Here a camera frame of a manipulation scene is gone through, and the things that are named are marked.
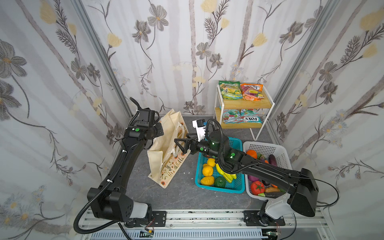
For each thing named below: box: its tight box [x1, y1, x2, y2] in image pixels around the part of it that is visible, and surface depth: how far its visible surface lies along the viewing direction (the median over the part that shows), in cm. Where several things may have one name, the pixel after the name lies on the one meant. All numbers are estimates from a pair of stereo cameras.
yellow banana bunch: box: [215, 163, 237, 183], surface depth 85 cm
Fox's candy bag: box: [234, 108, 263, 124], surface depth 97 cm
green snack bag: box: [218, 80, 243, 100], surface depth 86 cm
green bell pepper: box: [214, 176, 226, 188], surface depth 83 cm
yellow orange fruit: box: [202, 163, 214, 177], surface depth 87 cm
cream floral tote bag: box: [147, 109, 191, 189], surface depth 88 cm
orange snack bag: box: [241, 83, 265, 101], surface depth 85 cm
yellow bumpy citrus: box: [200, 176, 215, 186], surface depth 84 cm
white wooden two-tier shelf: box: [214, 84, 275, 142], surface depth 85 cm
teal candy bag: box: [223, 109, 242, 124], surface depth 97 cm
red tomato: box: [250, 180, 266, 196], surface depth 80 cm
